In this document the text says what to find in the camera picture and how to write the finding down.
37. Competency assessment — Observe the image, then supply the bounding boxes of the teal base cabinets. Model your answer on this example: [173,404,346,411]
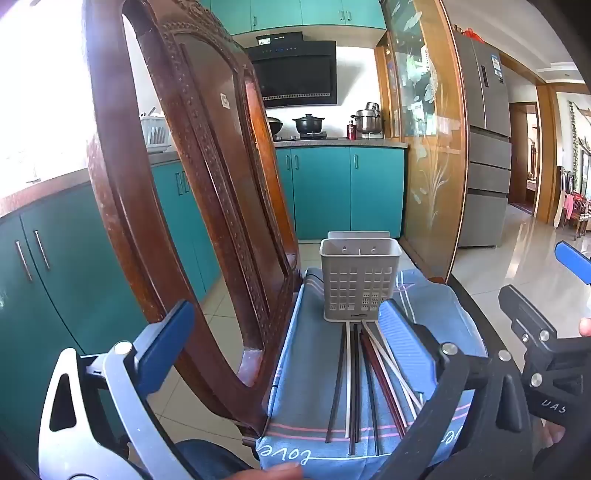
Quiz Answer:
[0,159,222,462]
[275,145,407,241]

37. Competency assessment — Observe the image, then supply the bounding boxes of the wooden door frame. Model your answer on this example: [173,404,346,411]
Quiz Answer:
[499,51,561,227]

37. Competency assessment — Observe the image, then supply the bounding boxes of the person's right hand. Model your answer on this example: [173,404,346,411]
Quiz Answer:
[533,316,591,467]

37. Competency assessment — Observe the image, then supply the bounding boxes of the grey kitchen countertop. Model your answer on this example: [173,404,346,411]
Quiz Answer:
[0,138,409,220]

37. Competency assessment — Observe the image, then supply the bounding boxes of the silver refrigerator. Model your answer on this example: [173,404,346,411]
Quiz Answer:
[450,28,512,247]

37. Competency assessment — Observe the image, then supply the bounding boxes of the teal upper cabinets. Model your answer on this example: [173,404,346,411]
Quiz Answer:
[198,0,387,37]

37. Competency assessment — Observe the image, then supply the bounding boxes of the black chopstick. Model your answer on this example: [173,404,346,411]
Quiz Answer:
[359,323,380,457]
[348,322,360,457]
[325,322,348,444]

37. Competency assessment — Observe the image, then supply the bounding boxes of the white chopstick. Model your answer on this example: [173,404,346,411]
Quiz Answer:
[374,322,424,403]
[344,322,352,439]
[361,322,409,429]
[367,322,422,411]

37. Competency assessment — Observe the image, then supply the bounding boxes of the carved wooden chair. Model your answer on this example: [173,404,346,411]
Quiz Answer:
[82,0,303,439]

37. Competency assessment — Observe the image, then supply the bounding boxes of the hanging green vine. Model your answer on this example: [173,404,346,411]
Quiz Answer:
[569,102,591,176]

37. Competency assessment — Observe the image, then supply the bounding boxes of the red chopstick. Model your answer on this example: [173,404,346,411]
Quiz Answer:
[365,330,409,435]

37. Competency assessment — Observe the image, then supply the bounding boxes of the blue striped towel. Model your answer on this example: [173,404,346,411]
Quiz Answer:
[255,267,490,472]

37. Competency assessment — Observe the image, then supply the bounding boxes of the stainless steel pot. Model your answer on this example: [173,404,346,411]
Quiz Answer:
[351,102,385,138]

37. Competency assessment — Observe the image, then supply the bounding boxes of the wooden dining chair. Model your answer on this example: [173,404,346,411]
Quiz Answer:
[554,168,591,241]

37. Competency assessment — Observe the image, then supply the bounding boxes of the black range hood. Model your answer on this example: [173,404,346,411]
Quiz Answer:
[244,32,338,109]

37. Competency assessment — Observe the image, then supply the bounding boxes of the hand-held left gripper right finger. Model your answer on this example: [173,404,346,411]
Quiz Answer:
[374,300,536,480]

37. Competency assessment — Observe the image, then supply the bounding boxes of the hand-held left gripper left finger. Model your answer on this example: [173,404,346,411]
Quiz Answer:
[37,300,197,480]

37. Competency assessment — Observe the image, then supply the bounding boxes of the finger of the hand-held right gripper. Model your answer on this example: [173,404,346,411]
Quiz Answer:
[553,240,591,282]
[498,284,561,365]

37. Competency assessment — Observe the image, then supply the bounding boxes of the white dish rack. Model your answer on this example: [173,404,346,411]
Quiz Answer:
[141,108,174,153]

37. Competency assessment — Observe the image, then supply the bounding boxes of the red rubber strips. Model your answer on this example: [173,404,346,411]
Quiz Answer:
[361,330,403,438]

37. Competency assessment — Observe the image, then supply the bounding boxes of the wood framed glass door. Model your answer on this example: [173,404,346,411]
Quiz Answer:
[375,0,469,282]

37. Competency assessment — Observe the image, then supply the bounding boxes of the person's leg in jeans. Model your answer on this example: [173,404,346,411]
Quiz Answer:
[175,438,259,480]

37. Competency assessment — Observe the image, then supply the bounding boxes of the black clay pot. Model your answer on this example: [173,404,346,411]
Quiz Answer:
[293,113,326,137]

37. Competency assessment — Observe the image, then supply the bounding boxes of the grey plastic utensil basket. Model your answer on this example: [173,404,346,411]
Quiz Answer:
[320,231,403,322]

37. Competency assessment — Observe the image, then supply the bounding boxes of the person's left hand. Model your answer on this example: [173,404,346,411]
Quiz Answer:
[226,463,304,480]

